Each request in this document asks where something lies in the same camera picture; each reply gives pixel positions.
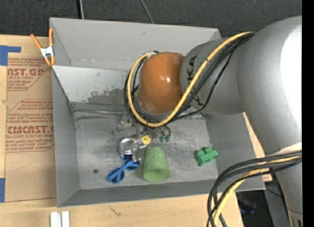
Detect grey metal bin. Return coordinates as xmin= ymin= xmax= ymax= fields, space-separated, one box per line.
xmin=49 ymin=17 xmax=267 ymax=208

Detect green plastic cup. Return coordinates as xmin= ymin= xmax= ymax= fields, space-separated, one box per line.
xmin=142 ymin=146 xmax=171 ymax=182

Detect blue sunglasses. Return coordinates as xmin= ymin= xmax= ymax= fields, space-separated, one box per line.
xmin=106 ymin=159 xmax=141 ymax=184

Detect green toy block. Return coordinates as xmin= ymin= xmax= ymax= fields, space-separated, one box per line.
xmin=195 ymin=146 xmax=219 ymax=167

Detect brown cardboard board red print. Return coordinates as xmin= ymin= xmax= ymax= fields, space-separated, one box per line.
xmin=0 ymin=34 xmax=57 ymax=203

